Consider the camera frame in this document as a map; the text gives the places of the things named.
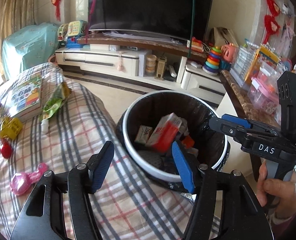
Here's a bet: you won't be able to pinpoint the teal cloth covered furniture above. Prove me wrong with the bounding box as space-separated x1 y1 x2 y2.
2 22 59 80

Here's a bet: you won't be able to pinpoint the red toy cash register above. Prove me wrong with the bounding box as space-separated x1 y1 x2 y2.
188 37 205 53

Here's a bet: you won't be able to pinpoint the beige window curtain right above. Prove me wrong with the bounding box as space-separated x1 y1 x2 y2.
0 0 39 63

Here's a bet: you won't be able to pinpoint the pink kettlebell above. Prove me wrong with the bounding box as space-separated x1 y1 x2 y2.
48 54 58 66

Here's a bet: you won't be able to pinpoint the colourful stacking ring toy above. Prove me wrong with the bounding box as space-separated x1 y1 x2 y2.
202 47 222 76

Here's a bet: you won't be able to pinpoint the children's book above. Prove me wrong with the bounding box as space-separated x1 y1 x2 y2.
5 72 43 122

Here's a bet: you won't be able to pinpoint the toy telephone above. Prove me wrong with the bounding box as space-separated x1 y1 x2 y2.
57 20 88 41

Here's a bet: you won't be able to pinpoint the clear plastic storage boxes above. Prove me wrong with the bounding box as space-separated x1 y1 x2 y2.
230 45 282 116

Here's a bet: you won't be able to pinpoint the pink plastic toy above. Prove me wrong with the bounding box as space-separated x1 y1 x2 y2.
10 163 48 196

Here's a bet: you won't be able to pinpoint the green snack package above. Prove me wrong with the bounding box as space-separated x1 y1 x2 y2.
40 81 72 121

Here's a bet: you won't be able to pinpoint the white round trash bin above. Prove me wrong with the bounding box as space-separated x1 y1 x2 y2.
121 89 229 183

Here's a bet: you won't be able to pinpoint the black flat screen television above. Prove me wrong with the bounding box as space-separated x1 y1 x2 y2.
89 0 212 40

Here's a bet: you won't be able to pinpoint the stacked round containers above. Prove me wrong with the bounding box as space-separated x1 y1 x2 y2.
145 54 157 75

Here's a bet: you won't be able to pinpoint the person's right hand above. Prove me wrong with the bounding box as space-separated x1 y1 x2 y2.
256 162 296 219

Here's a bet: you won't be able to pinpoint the plaid table cloth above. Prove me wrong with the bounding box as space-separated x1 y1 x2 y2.
0 79 192 239

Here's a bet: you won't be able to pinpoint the small red toy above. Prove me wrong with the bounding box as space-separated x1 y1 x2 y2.
0 138 13 159

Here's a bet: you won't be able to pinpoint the white tv cabinet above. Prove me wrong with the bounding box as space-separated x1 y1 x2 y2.
55 48 226 106

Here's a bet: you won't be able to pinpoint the wooden grater box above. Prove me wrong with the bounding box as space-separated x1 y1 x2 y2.
155 56 167 80

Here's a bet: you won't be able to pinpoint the yellow small packet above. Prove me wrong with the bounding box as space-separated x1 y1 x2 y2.
0 116 23 140

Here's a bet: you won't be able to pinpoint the red white 1928 box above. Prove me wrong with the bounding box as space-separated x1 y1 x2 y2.
145 113 182 153

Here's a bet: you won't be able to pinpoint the black trash bag liner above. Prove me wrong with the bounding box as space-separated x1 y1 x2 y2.
115 92 231 193

